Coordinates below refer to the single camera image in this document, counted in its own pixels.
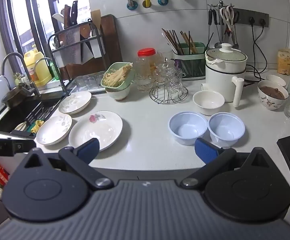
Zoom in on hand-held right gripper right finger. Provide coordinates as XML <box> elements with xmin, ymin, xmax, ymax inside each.
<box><xmin>180</xmin><ymin>138</ymin><xmax>277</xmax><ymax>190</ymax></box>

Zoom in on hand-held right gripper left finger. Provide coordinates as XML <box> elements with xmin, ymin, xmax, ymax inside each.
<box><xmin>17</xmin><ymin>138</ymin><xmax>114</xmax><ymax>190</ymax></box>

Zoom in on large white flower plate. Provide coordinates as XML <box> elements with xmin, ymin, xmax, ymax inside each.
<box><xmin>68</xmin><ymin>111</ymin><xmax>123</xmax><ymax>152</ymax></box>

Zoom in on light blue plastic bowl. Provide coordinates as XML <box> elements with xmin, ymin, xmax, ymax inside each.
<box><xmin>168</xmin><ymin>112</ymin><xmax>208</xmax><ymax>145</ymax></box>
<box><xmin>208</xmin><ymin>113</ymin><xmax>246</xmax><ymax>147</ymax></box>

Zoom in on white leaf pattern plate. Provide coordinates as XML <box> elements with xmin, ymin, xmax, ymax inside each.
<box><xmin>58</xmin><ymin>91</ymin><xmax>92</xmax><ymax>114</ymax></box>
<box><xmin>36</xmin><ymin>114</ymin><xmax>73</xmax><ymax>145</ymax></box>

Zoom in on plain white ceramic bowl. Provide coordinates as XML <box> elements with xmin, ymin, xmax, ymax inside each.
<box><xmin>192</xmin><ymin>90</ymin><xmax>225</xmax><ymax>115</ymax></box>

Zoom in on black kitchen sink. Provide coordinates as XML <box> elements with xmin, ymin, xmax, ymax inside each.
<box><xmin>0</xmin><ymin>91</ymin><xmax>69</xmax><ymax>137</ymax></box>

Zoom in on yellow dish cloth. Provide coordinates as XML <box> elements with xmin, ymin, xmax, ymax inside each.
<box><xmin>31</xmin><ymin>120</ymin><xmax>44</xmax><ymax>133</ymax></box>

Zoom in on dark cooking pot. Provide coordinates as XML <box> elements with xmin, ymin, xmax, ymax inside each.
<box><xmin>2</xmin><ymin>84</ymin><xmax>34</xmax><ymax>108</ymax></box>

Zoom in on sink drain rack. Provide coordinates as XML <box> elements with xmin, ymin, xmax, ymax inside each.
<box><xmin>22</xmin><ymin>104</ymin><xmax>58</xmax><ymax>130</ymax></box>

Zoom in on white bowl with brown foot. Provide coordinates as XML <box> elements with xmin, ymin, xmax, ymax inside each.
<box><xmin>105</xmin><ymin>85</ymin><xmax>131</xmax><ymax>101</ymax></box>

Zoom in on white electric cooking pot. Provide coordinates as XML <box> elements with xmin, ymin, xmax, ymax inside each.
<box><xmin>201</xmin><ymin>43</ymin><xmax>248</xmax><ymax>108</ymax></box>

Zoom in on enoki mushrooms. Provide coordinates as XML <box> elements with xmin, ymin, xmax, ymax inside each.
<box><xmin>103</xmin><ymin>64</ymin><xmax>133</xmax><ymax>87</ymax></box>

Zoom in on green colander basket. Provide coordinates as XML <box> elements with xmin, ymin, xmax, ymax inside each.
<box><xmin>101</xmin><ymin>62</ymin><xmax>135</xmax><ymax>93</ymax></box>

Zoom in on set of clear glass cups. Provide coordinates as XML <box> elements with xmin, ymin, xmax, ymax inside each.
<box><xmin>155</xmin><ymin>51</ymin><xmax>187</xmax><ymax>97</ymax></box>

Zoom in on patterned bowl with brown food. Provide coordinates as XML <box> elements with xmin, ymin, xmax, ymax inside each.
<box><xmin>258</xmin><ymin>80</ymin><xmax>289</xmax><ymax>111</ymax></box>

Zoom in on green chopstick holder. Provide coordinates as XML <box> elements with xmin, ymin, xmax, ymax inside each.
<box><xmin>172</xmin><ymin>42</ymin><xmax>207</xmax><ymax>80</ymax></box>

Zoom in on green detergent bottle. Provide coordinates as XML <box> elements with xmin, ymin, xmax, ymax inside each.
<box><xmin>48</xmin><ymin>60</ymin><xmax>61</xmax><ymax>79</ymax></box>

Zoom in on yellow oil bottle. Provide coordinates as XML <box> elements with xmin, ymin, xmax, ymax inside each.
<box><xmin>23</xmin><ymin>44</ymin><xmax>53</xmax><ymax>87</ymax></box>

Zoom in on grey tall faucet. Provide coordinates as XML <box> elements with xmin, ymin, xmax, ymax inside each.
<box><xmin>2</xmin><ymin>52</ymin><xmax>41</xmax><ymax>97</ymax></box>

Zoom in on plain steel cleaver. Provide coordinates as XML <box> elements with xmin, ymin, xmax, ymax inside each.
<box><xmin>81</xmin><ymin>31</ymin><xmax>95</xmax><ymax>64</ymax></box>

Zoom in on chrome faucet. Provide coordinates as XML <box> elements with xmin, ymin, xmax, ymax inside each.
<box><xmin>33</xmin><ymin>57</ymin><xmax>69</xmax><ymax>96</ymax></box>

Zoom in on glass jar with red lid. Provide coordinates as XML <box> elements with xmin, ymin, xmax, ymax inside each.
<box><xmin>135</xmin><ymin>48</ymin><xmax>158</xmax><ymax>92</ymax></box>

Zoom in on small white bowl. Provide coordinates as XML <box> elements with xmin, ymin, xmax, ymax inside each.
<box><xmin>266</xmin><ymin>74</ymin><xmax>287</xmax><ymax>87</ymax></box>

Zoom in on black knife rack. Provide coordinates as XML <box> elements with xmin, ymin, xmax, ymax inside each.
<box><xmin>48</xmin><ymin>21</ymin><xmax>110</xmax><ymax>98</ymax></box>

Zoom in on patterned steel cleaver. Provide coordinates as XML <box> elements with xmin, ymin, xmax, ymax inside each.
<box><xmin>59</xmin><ymin>4</ymin><xmax>82</xmax><ymax>65</ymax></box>

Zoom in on dark wooden cutting board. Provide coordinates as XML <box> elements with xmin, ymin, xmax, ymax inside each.
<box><xmin>60</xmin><ymin>14</ymin><xmax>123</xmax><ymax>79</ymax></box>

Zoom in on bundle of chopsticks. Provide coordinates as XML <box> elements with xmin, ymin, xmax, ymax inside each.
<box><xmin>161</xmin><ymin>28</ymin><xmax>198</xmax><ymax>55</ymax></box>

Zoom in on yellow food packet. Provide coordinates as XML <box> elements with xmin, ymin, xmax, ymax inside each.
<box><xmin>278</xmin><ymin>49</ymin><xmax>290</xmax><ymax>75</ymax></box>

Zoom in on wooden spatula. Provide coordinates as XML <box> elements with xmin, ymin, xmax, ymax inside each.
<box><xmin>90</xmin><ymin>9</ymin><xmax>102</xmax><ymax>30</ymax></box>

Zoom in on white knife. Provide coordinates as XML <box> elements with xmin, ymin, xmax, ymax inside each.
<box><xmin>52</xmin><ymin>13</ymin><xmax>66</xmax><ymax>29</ymax></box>

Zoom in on wire cup rack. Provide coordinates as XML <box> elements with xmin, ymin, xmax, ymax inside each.
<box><xmin>149</xmin><ymin>85</ymin><xmax>188</xmax><ymax>105</ymax></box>

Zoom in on black power cable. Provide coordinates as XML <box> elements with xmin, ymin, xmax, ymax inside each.
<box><xmin>254</xmin><ymin>26</ymin><xmax>267</xmax><ymax>75</ymax></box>
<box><xmin>245</xmin><ymin>25</ymin><xmax>261</xmax><ymax>80</ymax></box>

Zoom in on black handled knife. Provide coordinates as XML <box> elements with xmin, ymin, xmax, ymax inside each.
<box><xmin>70</xmin><ymin>0</ymin><xmax>79</xmax><ymax>27</ymax></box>

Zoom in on black wall socket panel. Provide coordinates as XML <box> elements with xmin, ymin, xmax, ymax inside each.
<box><xmin>232</xmin><ymin>8</ymin><xmax>270</xmax><ymax>28</ymax></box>

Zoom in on black window frame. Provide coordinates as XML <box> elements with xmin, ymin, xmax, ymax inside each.
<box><xmin>0</xmin><ymin>0</ymin><xmax>93</xmax><ymax>65</ymax></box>

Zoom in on metal utensil hook rail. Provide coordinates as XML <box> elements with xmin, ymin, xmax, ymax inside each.
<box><xmin>207</xmin><ymin>1</ymin><xmax>238</xmax><ymax>10</ymax></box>

